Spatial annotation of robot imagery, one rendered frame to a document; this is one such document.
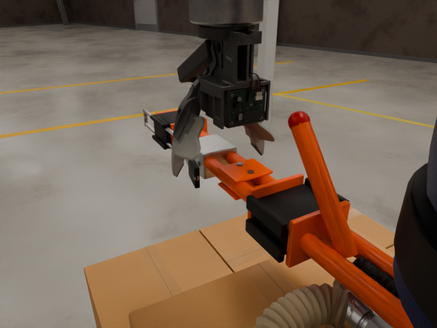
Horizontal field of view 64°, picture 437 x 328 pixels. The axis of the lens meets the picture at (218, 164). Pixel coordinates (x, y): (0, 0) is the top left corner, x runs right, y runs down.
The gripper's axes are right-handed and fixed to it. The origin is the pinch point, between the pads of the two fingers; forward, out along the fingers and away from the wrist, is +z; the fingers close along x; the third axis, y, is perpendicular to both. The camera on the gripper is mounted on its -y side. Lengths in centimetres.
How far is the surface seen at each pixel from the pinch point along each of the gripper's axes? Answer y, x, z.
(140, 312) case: 9.5, -16.7, 13.0
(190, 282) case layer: -29, 7, 53
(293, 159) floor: -166, 166, 107
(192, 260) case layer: -37, 11, 53
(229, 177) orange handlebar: 6.3, -1.8, -1.0
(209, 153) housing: -1.7, -0.6, -1.3
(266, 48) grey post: -231, 180, 24
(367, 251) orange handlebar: 25.5, 2.7, -0.7
